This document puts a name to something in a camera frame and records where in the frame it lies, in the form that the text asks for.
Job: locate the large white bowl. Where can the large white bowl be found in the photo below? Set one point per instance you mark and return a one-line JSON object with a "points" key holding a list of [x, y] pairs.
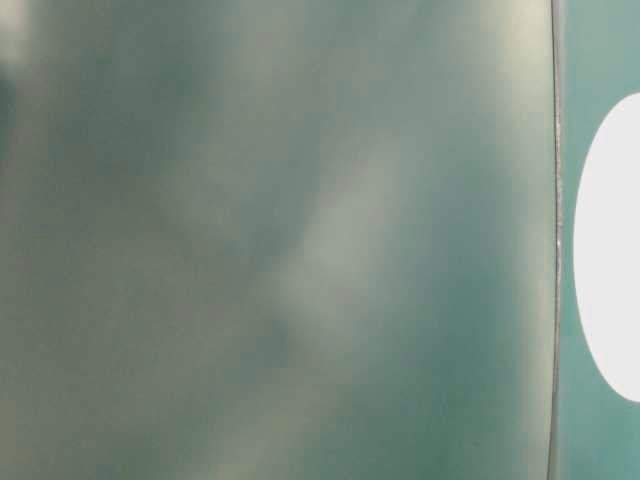
{"points": [[606, 248]]}

